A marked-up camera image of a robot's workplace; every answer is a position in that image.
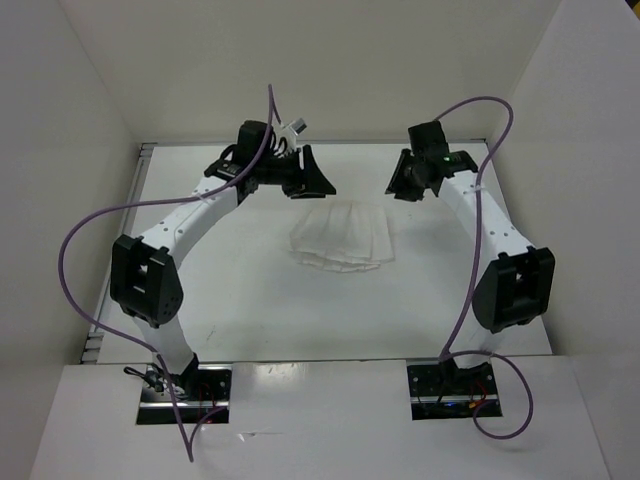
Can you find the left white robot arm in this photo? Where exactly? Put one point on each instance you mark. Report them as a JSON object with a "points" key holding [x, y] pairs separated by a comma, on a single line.
{"points": [[144, 279]]}

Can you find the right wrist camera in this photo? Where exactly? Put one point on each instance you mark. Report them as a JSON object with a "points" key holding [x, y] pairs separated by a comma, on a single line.
{"points": [[428, 140]]}

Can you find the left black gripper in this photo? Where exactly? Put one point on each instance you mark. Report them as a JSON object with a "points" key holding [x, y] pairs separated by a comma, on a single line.
{"points": [[310, 182]]}

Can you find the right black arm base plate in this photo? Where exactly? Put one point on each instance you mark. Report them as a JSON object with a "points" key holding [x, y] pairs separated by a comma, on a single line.
{"points": [[441, 391]]}

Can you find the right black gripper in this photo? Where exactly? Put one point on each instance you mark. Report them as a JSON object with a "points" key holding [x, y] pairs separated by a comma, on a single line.
{"points": [[403, 192]]}

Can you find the white pleated skirt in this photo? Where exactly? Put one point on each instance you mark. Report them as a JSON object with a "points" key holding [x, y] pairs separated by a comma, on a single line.
{"points": [[343, 237]]}

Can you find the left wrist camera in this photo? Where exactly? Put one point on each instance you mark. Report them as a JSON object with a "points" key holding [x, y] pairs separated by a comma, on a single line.
{"points": [[281, 143]]}

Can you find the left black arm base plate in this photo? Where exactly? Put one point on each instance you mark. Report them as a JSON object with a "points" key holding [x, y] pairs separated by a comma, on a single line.
{"points": [[209, 398]]}

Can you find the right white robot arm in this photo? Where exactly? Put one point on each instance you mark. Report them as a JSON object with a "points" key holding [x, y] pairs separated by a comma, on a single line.
{"points": [[511, 279]]}

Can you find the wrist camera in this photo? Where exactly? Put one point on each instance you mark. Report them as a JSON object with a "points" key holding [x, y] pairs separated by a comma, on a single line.
{"points": [[281, 143], [428, 140]]}

